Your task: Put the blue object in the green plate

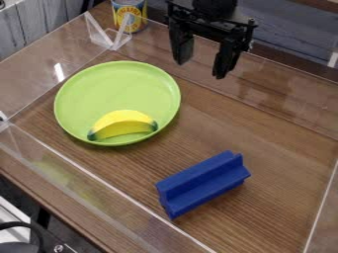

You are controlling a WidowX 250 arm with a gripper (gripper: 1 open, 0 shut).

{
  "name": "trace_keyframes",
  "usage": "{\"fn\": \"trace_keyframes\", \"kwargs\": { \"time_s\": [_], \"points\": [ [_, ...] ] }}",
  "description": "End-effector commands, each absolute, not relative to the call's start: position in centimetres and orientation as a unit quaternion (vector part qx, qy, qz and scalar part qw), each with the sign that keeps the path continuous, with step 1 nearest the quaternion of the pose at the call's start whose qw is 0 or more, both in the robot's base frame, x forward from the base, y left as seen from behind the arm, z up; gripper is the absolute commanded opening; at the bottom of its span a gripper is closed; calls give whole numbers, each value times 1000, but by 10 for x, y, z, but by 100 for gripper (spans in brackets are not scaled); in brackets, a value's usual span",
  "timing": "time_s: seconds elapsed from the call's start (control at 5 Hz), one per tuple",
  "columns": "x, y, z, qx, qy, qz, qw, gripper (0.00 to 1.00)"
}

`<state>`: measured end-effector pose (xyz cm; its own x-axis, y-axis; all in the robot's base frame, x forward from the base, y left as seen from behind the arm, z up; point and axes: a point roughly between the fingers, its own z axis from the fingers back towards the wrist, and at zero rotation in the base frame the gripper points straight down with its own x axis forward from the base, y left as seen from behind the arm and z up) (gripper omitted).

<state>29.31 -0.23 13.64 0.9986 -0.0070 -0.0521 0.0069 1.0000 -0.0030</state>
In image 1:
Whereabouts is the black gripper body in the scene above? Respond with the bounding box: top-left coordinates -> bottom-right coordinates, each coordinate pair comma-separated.
167,0 -> 258,44

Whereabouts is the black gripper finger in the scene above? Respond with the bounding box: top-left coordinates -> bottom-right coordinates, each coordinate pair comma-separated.
212,37 -> 242,79
168,19 -> 194,65

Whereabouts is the blue plastic block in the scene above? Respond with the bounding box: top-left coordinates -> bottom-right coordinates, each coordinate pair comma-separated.
156,151 -> 251,219

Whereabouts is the green plate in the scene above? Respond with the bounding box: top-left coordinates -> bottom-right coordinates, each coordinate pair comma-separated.
53,60 -> 180,146

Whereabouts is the yellow printed can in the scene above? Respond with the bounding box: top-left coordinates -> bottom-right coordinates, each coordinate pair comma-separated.
111,0 -> 148,34

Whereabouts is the yellow toy banana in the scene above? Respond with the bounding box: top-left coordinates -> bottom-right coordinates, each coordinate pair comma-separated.
87,110 -> 159,141

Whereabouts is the clear acrylic enclosure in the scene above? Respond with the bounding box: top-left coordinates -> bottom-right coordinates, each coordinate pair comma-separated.
0,5 -> 338,253

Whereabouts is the black cable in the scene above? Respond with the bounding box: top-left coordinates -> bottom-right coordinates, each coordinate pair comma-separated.
0,220 -> 48,253

